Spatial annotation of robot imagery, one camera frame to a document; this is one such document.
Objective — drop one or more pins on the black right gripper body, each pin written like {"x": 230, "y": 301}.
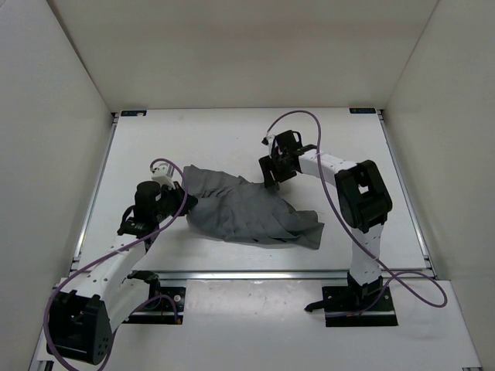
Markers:
{"x": 279, "y": 168}

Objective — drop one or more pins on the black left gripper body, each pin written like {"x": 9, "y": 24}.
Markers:
{"x": 172, "y": 201}

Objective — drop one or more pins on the grey pleated skirt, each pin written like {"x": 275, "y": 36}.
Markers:
{"x": 232, "y": 209}

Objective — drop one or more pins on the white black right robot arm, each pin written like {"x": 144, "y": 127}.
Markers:
{"x": 363, "y": 200}

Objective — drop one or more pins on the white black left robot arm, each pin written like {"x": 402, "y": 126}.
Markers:
{"x": 87, "y": 308}

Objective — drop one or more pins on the blue label sticker right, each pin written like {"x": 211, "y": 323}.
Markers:
{"x": 362, "y": 110}

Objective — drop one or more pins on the blue label sticker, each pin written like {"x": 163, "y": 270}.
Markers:
{"x": 362, "y": 110}
{"x": 133, "y": 113}

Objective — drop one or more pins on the blue label sticker left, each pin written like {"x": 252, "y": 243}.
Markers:
{"x": 133, "y": 113}

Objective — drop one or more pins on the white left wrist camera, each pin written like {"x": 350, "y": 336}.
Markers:
{"x": 162, "y": 173}

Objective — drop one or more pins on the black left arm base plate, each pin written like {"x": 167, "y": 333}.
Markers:
{"x": 167, "y": 308}

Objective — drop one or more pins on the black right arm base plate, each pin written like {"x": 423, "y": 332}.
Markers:
{"x": 342, "y": 309}

